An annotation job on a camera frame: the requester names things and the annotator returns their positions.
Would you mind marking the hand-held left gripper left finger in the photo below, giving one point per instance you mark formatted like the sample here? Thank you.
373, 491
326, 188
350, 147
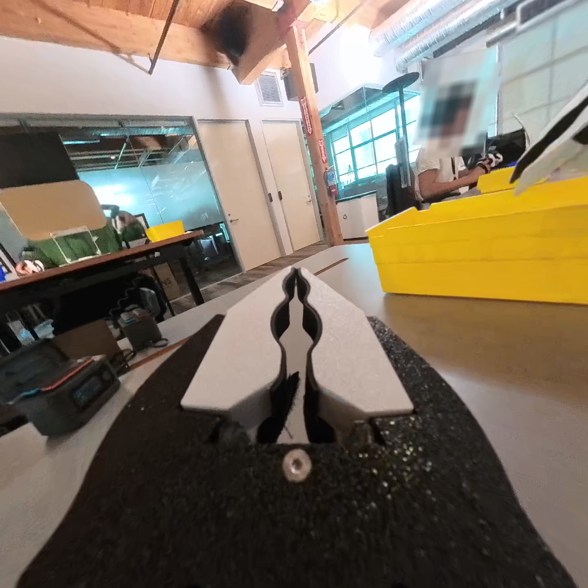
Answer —
234, 363

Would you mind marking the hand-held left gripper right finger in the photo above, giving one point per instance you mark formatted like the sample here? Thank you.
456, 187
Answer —
363, 367

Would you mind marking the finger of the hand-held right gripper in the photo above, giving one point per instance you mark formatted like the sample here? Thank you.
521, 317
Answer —
565, 124
546, 167

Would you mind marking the yellow plastic bin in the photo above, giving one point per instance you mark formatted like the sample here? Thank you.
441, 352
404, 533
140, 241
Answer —
165, 232
482, 252

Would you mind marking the black battery charger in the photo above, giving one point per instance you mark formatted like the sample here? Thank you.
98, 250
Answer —
140, 330

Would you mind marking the brown cardboard box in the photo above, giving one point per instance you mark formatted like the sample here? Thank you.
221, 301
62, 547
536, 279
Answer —
167, 282
87, 335

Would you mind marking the computer monitor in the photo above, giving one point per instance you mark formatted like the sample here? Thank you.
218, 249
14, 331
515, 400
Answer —
402, 160

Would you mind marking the white recycling bin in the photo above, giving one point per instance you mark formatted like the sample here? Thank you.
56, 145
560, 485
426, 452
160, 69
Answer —
356, 218

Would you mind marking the black office chair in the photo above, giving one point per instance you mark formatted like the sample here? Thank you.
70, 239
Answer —
397, 193

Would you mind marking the black floor lamp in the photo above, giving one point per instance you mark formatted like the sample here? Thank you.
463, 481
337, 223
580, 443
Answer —
401, 81

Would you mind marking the beige door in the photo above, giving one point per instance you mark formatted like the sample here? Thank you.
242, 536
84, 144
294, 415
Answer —
289, 183
239, 193

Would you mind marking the black charging case with display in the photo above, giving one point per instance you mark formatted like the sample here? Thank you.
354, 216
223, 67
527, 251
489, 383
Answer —
59, 404

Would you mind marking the red fire extinguisher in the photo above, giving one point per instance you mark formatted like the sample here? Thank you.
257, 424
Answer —
331, 181

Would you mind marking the clear acrylic stand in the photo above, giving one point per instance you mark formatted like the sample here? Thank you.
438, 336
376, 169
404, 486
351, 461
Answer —
76, 248

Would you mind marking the short red sign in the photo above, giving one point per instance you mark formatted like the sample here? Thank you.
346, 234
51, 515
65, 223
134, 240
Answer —
323, 151

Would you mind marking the wooden instruction board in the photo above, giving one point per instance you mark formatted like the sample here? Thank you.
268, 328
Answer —
50, 211

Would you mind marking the long red sign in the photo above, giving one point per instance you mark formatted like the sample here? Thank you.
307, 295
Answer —
307, 117

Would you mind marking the silver air duct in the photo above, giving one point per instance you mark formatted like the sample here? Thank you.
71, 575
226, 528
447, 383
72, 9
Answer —
413, 23
436, 50

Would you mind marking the wooden support post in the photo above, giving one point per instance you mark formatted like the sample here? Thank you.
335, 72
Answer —
301, 69

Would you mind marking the black wall speaker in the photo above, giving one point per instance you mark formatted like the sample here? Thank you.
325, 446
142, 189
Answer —
288, 85

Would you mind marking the white wall vent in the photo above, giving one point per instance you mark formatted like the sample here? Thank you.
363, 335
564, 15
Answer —
270, 89

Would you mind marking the black wall screen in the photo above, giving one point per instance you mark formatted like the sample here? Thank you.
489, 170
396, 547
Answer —
36, 160

